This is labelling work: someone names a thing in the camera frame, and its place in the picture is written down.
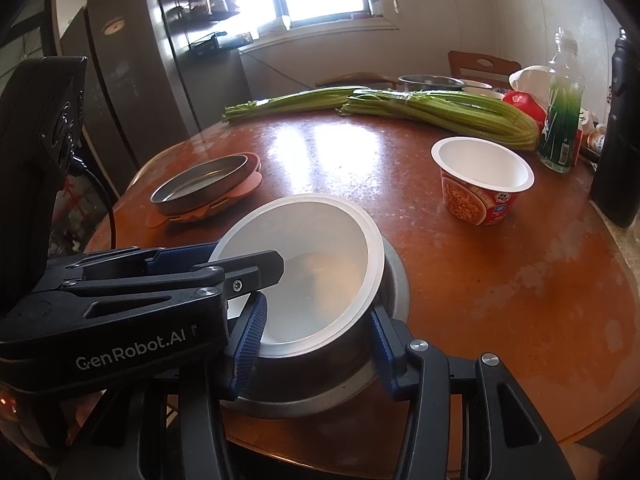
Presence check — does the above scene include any white plastic bag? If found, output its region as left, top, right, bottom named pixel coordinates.
left=509, top=65, right=553, bottom=106

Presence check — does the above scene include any white ceramic bowl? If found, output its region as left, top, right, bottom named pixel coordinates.
left=462, top=85, right=506, bottom=102

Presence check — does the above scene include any red instant noodle cup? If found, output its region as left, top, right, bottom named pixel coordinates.
left=431, top=136, right=536, bottom=227

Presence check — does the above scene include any steel bowl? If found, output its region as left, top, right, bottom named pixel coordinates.
left=227, top=237, right=412, bottom=420
left=398, top=75, right=468, bottom=93

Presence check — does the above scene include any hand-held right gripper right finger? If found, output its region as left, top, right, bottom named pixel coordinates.
left=369, top=305, right=576, bottom=480

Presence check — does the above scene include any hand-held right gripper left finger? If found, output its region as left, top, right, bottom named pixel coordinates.
left=52, top=292, right=268, bottom=480

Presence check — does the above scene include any white paper bowl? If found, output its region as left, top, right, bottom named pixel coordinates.
left=207, top=195, right=386, bottom=358

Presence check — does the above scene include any grey refrigerator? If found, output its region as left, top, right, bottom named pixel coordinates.
left=60, top=0, right=251, bottom=201

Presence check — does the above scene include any black wall cable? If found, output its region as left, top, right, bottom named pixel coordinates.
left=245, top=52, right=321, bottom=86

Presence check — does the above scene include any red packet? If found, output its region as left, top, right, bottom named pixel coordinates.
left=501, top=89, right=548, bottom=126

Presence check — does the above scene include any black bottle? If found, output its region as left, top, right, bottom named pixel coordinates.
left=590, top=27, right=640, bottom=228

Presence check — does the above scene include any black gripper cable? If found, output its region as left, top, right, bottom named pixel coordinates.
left=67, top=157, right=118, bottom=251

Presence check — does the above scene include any clear green plastic bottle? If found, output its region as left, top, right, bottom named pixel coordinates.
left=537, top=27, right=586, bottom=174

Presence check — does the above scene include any small condiment jar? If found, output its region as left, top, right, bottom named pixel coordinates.
left=580, top=110, right=608, bottom=161

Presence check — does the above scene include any small black device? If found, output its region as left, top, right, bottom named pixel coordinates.
left=189, top=32, right=222, bottom=53

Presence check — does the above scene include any pink bear-shaped plate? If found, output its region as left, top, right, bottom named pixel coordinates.
left=147, top=152, right=263, bottom=226

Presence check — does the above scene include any round steel plate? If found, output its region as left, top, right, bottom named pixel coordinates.
left=150, top=154, right=249, bottom=218

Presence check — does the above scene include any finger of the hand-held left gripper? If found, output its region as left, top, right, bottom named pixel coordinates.
left=47, top=242, right=221, bottom=286
left=62, top=250, right=286, bottom=306

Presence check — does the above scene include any celery bunch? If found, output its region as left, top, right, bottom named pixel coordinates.
left=221, top=86, right=371, bottom=123
left=339, top=89, right=541, bottom=152

